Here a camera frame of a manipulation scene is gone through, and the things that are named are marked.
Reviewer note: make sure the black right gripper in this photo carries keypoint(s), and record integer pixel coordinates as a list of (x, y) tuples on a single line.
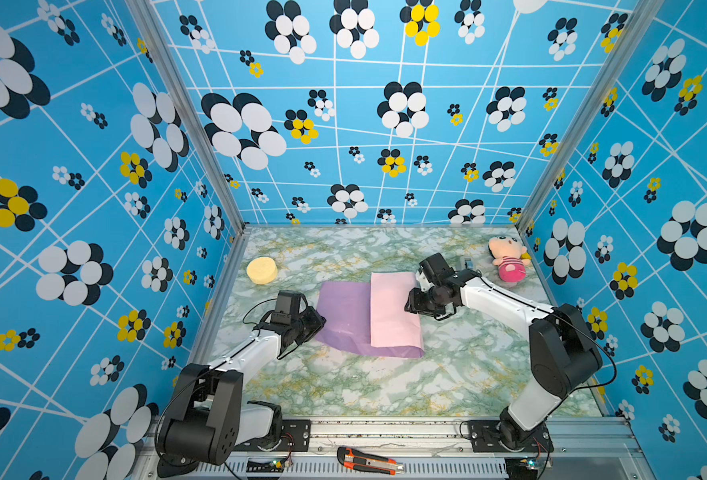
[(414, 305)]

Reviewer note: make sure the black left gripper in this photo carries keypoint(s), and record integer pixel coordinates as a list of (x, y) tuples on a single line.
[(316, 324)]

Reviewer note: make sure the purple wrapping paper sheet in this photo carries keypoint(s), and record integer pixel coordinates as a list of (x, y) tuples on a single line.
[(369, 318)]

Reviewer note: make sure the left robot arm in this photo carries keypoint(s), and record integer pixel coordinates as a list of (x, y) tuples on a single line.
[(207, 416)]

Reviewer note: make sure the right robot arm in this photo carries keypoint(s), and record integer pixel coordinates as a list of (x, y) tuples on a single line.
[(562, 354)]

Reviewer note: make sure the small grey white device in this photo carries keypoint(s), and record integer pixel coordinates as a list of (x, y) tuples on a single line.
[(467, 264)]

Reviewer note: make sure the yellow round sponge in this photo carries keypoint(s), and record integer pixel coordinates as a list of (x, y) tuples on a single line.
[(262, 270)]

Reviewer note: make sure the pink plush doll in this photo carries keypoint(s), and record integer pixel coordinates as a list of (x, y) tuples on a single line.
[(509, 258)]

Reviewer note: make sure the left small circuit board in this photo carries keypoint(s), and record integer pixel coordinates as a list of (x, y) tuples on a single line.
[(268, 466)]

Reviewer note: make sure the small circuit board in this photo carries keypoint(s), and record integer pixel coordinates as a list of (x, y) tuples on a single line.
[(268, 466), (522, 468)]

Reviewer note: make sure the orange black utility knife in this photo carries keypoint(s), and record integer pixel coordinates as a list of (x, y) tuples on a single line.
[(356, 460)]

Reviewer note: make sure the right small circuit board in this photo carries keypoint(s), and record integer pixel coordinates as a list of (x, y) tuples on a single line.
[(522, 468)]

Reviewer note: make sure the black computer mouse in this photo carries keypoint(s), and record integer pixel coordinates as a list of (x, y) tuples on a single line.
[(168, 467)]

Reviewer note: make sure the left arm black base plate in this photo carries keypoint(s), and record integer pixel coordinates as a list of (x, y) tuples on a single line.
[(295, 437)]

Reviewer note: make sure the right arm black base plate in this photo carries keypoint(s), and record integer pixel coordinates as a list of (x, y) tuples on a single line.
[(485, 437)]

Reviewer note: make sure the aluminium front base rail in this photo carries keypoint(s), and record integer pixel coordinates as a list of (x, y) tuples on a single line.
[(432, 448)]

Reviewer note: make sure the aluminium frame post right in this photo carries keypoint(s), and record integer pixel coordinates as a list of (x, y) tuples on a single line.
[(639, 23)]

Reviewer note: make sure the aluminium frame post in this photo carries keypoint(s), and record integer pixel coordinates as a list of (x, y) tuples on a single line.
[(150, 28), (639, 23)]

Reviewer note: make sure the aluminium frame post left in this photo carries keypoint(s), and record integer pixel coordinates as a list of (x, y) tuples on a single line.
[(150, 28)]

